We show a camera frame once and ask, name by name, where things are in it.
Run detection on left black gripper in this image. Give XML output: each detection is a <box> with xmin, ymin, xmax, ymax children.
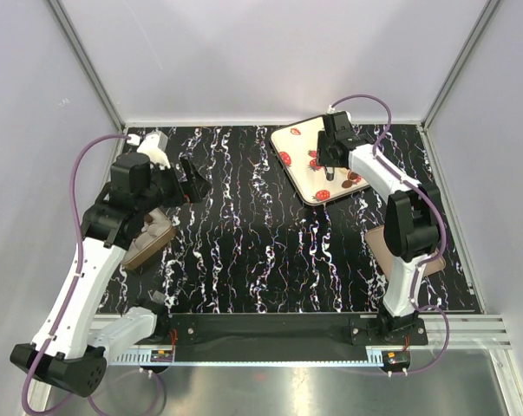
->
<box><xmin>137</xmin><ymin>154</ymin><xmax>212</xmax><ymax>214</ymax></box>

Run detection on metal tongs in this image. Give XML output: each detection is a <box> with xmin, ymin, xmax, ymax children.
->
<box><xmin>325</xmin><ymin>167</ymin><xmax>335</xmax><ymax>181</ymax></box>

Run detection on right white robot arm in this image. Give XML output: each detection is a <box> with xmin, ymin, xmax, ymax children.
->
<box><xmin>317</xmin><ymin>130</ymin><xmax>446</xmax><ymax>344</ymax></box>

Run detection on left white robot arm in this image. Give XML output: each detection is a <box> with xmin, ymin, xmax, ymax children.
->
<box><xmin>10</xmin><ymin>153</ymin><xmax>211</xmax><ymax>398</ymax></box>

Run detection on strawberry print tray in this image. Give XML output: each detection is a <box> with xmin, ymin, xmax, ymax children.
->
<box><xmin>270</xmin><ymin>115</ymin><xmax>369</xmax><ymax>206</ymax></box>

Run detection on gold tin box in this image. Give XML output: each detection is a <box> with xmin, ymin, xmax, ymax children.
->
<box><xmin>121</xmin><ymin>208</ymin><xmax>176</xmax><ymax>270</ymax></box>

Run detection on rose gold tin lid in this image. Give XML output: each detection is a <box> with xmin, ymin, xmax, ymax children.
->
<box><xmin>364</xmin><ymin>225</ymin><xmax>446</xmax><ymax>282</ymax></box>

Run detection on left controller board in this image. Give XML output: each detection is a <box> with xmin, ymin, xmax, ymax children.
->
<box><xmin>150</xmin><ymin>348</ymin><xmax>174</xmax><ymax>362</ymax></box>

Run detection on controller board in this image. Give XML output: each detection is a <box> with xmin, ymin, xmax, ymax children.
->
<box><xmin>150</xmin><ymin>348</ymin><xmax>174</xmax><ymax>362</ymax></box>
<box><xmin>384</xmin><ymin>351</ymin><xmax>410</xmax><ymax>367</ymax></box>

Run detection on right controller board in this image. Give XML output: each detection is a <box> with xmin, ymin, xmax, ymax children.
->
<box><xmin>384</xmin><ymin>351</ymin><xmax>410</xmax><ymax>367</ymax></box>

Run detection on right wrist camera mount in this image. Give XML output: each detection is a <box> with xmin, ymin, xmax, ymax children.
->
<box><xmin>323</xmin><ymin>111</ymin><xmax>353</xmax><ymax>140</ymax></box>

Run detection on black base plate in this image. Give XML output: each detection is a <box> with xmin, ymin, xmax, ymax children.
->
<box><xmin>168</xmin><ymin>312</ymin><xmax>429</xmax><ymax>365</ymax></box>

